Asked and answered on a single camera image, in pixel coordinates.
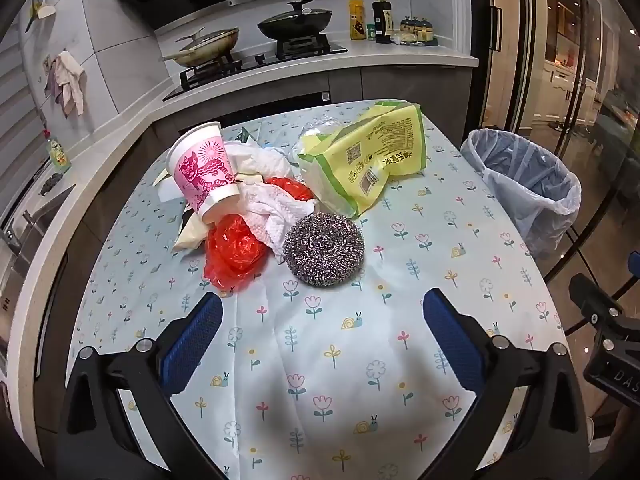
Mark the white sideboard cabinet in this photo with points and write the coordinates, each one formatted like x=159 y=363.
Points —
x=570 y=82

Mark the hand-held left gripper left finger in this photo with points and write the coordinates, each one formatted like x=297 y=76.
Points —
x=192 y=340

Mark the white paper towel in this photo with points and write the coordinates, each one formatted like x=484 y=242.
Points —
x=270 y=215

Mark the yellow seasoning packet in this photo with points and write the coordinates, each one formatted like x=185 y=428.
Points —
x=357 y=20

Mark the steel wool scrubber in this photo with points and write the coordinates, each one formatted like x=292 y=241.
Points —
x=324 y=250

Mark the cream paper wrapper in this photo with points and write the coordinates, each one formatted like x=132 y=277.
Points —
x=192 y=235

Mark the trash bin with plastic liner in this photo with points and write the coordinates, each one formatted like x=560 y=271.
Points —
x=530 y=195

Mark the steel kitchen sink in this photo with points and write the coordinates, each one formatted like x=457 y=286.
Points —
x=22 y=245

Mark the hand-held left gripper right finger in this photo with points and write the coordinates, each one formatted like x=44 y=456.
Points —
x=452 y=340

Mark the beige frying pan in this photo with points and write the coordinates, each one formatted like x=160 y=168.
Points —
x=205 y=55

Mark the pink paper cup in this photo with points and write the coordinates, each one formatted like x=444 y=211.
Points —
x=200 y=170

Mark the hanging white scoop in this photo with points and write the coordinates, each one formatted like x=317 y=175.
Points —
x=46 y=11

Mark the white window blind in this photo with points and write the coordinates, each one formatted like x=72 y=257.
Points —
x=20 y=110

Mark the white kitchen counter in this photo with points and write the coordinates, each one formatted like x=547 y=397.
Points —
x=390 y=57

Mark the hanging dishcloth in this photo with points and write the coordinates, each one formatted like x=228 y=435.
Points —
x=67 y=80

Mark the green dish soap bottle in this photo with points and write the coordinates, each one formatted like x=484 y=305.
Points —
x=57 y=152

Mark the black wok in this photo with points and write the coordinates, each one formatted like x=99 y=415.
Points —
x=295 y=31

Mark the yellow green packaging bag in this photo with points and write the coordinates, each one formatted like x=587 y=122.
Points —
x=370 y=160

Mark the clear plastic bag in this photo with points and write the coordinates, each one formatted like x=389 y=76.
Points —
x=320 y=127

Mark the glass pan lid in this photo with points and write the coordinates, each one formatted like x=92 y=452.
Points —
x=210 y=40

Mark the dark sauce bottle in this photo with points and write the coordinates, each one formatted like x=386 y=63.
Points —
x=383 y=22

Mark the black gas stove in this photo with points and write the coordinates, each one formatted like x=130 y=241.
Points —
x=260 y=62

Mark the white tissue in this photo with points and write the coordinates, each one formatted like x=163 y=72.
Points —
x=262 y=162

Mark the black built-in oven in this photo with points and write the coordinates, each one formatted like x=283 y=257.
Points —
x=280 y=106

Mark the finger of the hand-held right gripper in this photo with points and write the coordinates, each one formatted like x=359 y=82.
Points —
x=592 y=300
x=635 y=265

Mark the black wok lid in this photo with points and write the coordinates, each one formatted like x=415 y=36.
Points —
x=300 y=12

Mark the glass sliding door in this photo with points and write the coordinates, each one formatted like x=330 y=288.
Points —
x=550 y=60

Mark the green white drink carton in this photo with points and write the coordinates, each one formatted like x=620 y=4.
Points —
x=243 y=135

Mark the red plastic bag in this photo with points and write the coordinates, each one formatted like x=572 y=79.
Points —
x=230 y=255

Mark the white plastic food bag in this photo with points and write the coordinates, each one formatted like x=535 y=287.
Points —
x=402 y=38

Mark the dark scrubbing pad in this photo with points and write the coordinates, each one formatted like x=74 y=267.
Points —
x=51 y=184

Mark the blue jar tray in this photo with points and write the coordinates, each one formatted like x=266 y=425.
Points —
x=430 y=41

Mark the small green jar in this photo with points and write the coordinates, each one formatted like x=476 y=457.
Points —
x=371 y=32

